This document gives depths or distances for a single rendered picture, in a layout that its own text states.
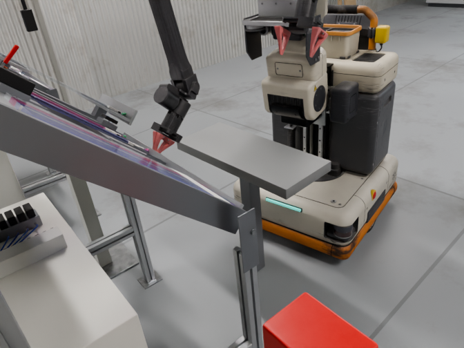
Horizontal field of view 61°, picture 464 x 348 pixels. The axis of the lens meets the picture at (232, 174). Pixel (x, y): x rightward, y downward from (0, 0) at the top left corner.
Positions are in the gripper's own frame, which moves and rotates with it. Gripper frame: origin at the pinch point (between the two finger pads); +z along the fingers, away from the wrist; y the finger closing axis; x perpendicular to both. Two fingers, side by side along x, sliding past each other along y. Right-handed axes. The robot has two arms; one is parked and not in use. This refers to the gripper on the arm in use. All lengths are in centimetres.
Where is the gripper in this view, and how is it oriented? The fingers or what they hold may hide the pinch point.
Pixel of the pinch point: (155, 153)
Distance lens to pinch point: 133.3
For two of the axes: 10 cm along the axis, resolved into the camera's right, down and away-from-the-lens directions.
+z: -4.7, 8.8, -0.1
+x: 6.2, 3.4, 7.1
